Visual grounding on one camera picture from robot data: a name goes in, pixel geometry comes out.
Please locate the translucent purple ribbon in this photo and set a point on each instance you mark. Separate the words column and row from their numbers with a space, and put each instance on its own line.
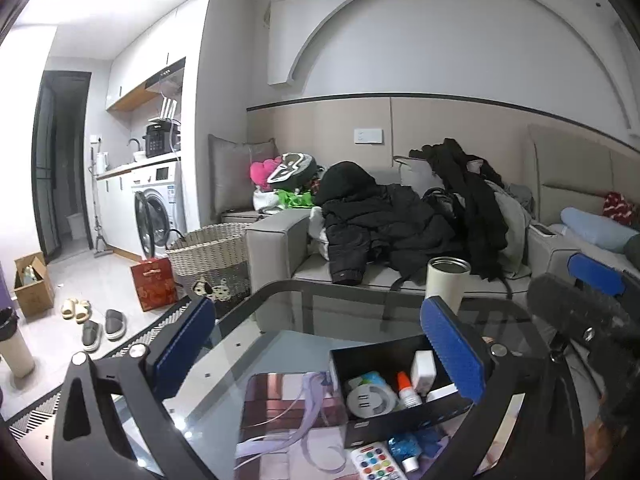
column 300, row 422

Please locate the white plastic bag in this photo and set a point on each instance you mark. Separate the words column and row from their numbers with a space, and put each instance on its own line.
column 262, row 201

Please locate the grey sofa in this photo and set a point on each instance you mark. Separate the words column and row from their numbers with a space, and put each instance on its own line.
column 272, row 245

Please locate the white kitchen counter cabinet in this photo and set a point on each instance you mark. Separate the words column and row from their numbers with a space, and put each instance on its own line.
column 112, row 210

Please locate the floor mop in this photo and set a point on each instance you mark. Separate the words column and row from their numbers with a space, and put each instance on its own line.
column 95, row 210

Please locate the black framed door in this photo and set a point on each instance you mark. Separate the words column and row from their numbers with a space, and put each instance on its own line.
column 42, row 160

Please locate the red gift bag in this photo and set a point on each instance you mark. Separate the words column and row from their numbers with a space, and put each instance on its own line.
column 153, row 285

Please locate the white cylindrical bin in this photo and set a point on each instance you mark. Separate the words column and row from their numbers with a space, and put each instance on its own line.
column 15, row 350

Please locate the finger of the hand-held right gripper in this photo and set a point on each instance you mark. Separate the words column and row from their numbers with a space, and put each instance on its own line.
column 597, row 272
column 575, row 310

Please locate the white steel tumbler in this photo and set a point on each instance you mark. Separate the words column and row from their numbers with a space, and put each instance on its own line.
column 446, row 285

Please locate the black puffer jacket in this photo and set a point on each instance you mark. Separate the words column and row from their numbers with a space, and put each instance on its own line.
column 370, row 220

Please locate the light blue small item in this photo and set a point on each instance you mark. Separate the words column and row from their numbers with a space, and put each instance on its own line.
column 372, row 377

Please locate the beige slipper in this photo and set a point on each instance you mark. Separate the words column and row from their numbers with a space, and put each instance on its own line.
column 82, row 312
column 69, row 307

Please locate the black range hood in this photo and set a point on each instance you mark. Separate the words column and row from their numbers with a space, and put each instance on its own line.
column 167, row 75

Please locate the white waste bin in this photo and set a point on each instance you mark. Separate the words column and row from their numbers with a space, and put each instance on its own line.
column 75, row 225

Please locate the green bag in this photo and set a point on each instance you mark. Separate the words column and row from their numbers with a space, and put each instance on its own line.
column 295, row 200

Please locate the black white patterned helmet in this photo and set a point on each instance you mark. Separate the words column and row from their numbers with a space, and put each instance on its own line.
column 292, row 167

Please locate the white glue bottle orange cap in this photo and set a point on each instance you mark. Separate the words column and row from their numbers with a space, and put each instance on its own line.
column 407, row 391

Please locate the white washing machine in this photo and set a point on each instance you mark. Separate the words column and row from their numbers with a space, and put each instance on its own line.
column 167, row 195

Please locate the black clothes pile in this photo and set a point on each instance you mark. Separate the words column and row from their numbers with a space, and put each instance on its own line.
column 465, row 195

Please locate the grey slipper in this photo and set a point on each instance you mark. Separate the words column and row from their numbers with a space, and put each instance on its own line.
column 91, row 335
column 115, row 322

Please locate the glass coffee table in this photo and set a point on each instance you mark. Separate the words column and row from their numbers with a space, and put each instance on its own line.
column 280, row 340

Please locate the beige upholstered headboard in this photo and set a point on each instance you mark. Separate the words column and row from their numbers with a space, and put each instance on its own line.
column 585, row 165

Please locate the black kitchen appliance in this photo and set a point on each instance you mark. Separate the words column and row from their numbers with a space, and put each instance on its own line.
column 160, row 137

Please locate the white charger plug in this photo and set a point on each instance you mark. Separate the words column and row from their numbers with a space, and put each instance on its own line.
column 423, row 371

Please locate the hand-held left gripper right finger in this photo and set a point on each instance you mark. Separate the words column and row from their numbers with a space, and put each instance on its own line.
column 455, row 350

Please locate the round grey socket hub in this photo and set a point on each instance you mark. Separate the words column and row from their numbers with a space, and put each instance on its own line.
column 365, row 400

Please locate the cardboard box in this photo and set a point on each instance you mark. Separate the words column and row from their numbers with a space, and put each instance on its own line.
column 35, row 295

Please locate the grey blanket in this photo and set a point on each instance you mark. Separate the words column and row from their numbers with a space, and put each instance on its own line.
column 515, row 220

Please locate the pink plush toy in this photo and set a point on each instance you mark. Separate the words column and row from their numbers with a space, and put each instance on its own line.
column 261, row 172

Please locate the white remote coloured buttons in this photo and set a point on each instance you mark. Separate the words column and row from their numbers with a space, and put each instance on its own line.
column 377, row 462

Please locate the wicker laundry basket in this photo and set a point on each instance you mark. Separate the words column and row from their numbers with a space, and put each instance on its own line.
column 215, row 260

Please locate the white upper cabinets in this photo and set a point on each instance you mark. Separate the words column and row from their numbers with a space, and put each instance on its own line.
column 145, row 65

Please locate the light blue pillow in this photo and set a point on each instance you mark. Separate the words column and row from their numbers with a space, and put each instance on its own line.
column 595, row 232

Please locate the black white patterned rug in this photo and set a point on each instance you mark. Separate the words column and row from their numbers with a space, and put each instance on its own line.
column 45, row 410

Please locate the red patterned cloth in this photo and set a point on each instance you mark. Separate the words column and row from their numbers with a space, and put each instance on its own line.
column 620, row 207

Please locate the white wall socket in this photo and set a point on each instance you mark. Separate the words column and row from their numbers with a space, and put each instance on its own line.
column 369, row 136

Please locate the white electric kettle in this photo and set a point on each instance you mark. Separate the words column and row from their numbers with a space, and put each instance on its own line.
column 102, row 161

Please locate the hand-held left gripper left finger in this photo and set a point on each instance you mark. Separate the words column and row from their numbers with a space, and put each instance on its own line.
column 185, row 335

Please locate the black faucet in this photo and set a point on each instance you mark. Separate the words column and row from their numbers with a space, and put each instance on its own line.
column 132, row 144

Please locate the black storage box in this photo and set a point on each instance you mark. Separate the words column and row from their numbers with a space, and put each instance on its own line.
column 400, row 420

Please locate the blue plastic packet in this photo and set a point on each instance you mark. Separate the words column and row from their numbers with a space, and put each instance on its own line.
column 412, row 442

